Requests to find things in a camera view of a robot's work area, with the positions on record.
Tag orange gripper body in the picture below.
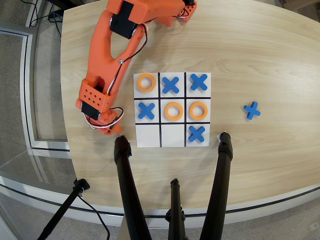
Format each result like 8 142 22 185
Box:
86 110 121 131

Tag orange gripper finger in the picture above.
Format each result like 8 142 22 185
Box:
103 124 124 136

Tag cardboard box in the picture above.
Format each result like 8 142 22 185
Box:
277 0 320 11

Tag blue foam cross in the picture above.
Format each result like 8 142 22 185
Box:
189 73 209 91
187 125 206 144
137 102 156 120
161 76 180 95
243 101 262 121

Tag white tic-tac-toe grid sheet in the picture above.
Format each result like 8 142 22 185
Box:
133 72 212 148

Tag black stand pole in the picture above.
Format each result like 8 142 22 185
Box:
36 178 91 240

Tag thin black tripod leg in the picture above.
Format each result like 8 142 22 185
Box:
164 177 187 240

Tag dark furniture base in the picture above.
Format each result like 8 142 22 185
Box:
46 0 85 11

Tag white servo cable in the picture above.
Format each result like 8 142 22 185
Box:
84 23 149 130

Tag orange foam ring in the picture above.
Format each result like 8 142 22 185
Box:
136 73 157 92
188 101 209 121
164 101 185 122

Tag grey metal floor frame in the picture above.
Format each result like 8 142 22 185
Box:
0 26 71 152

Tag black stand cable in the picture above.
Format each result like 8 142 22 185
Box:
76 194 111 240

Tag black floor cables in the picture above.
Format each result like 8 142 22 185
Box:
21 0 64 40

